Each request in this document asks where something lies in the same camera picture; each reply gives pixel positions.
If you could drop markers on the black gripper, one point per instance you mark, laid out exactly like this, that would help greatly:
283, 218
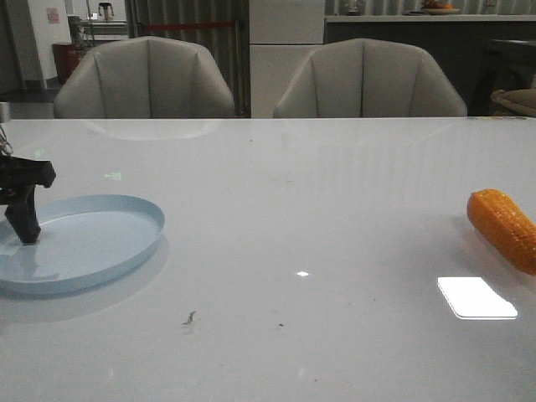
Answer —
18, 177

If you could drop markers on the light blue round plate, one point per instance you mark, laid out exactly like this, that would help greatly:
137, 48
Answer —
84, 242

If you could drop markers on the orange toy corn cob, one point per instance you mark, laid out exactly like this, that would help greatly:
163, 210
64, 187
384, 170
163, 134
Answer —
504, 225

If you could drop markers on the red trash bin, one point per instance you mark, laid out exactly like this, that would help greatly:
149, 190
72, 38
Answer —
66, 59

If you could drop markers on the left beige upholstered chair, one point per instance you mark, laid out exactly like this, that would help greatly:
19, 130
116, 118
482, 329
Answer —
146, 78

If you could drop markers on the beige upholstered chair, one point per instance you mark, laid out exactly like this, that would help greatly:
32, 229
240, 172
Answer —
369, 78
146, 78

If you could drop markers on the red barrier belt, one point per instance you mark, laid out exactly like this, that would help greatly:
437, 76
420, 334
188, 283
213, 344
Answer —
191, 26

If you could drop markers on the white cabinet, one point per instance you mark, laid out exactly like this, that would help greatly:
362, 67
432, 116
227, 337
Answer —
281, 32

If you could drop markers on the right beige upholstered chair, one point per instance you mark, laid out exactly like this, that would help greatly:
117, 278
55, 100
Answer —
369, 78

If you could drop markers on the fruit bowl on counter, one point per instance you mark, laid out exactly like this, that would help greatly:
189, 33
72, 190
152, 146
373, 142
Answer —
438, 8

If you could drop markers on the dark counter with light top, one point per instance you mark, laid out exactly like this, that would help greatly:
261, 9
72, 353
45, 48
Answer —
456, 42

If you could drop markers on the dark wooden chair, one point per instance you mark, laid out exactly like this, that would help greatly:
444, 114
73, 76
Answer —
506, 64

